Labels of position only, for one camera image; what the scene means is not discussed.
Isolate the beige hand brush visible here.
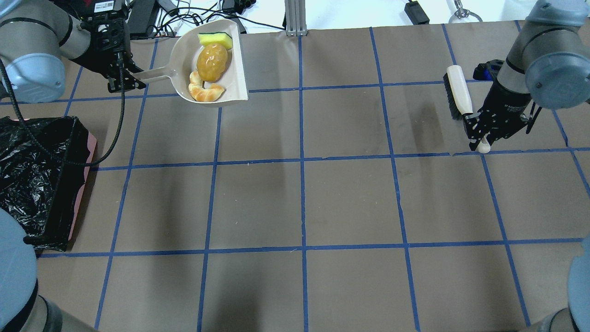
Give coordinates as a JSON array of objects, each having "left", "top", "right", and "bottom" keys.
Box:
[{"left": 443, "top": 65, "right": 477, "bottom": 130}]

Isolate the black power adapter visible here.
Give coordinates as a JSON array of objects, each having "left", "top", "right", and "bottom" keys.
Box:
[{"left": 127, "top": 0, "right": 159, "bottom": 39}]

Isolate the golden croissant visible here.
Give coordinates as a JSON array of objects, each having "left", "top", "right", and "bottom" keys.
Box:
[{"left": 188, "top": 70, "right": 226, "bottom": 102}]

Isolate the aluminium frame post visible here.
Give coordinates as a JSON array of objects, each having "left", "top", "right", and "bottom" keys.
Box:
[{"left": 284, "top": 0, "right": 308, "bottom": 36}]

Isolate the round glazed bread roll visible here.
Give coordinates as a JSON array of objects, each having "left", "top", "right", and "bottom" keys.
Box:
[{"left": 196, "top": 44, "right": 229, "bottom": 83}]

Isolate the beige plastic dustpan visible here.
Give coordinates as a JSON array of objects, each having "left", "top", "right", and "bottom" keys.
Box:
[{"left": 133, "top": 19, "right": 249, "bottom": 107}]

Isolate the yellow green sponge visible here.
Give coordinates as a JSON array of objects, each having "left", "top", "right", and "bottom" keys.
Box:
[{"left": 198, "top": 31, "right": 233, "bottom": 50}]

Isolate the pink bin with black bag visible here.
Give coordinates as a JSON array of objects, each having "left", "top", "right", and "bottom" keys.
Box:
[{"left": 0, "top": 116, "right": 96, "bottom": 252}]

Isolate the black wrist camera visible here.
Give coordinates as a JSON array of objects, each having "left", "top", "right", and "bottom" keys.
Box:
[{"left": 472, "top": 59, "right": 504, "bottom": 81}]

